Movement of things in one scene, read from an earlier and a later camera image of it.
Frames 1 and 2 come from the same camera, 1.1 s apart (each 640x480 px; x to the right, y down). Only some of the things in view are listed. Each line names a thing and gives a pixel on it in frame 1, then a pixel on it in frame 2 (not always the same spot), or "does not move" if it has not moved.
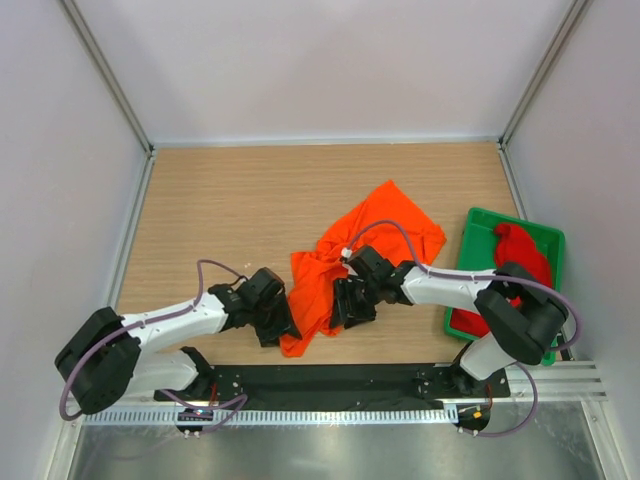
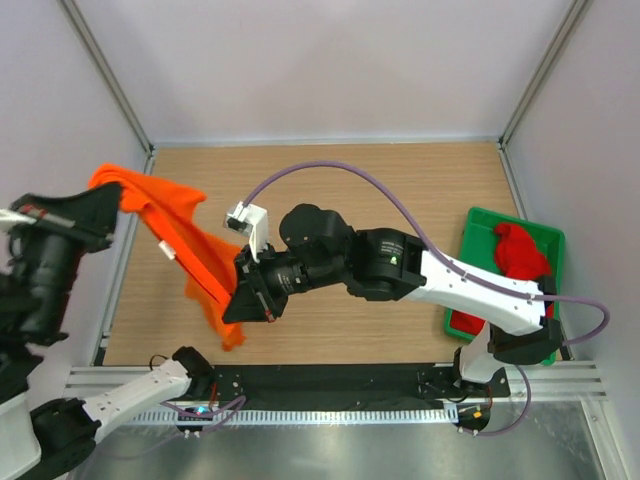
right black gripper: (342, 291) → (250, 303)
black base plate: (334, 384) does not move
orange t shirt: (390, 223) → (205, 263)
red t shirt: (512, 246) does not move
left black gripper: (283, 323) → (98, 206)
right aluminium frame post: (553, 48) does not move
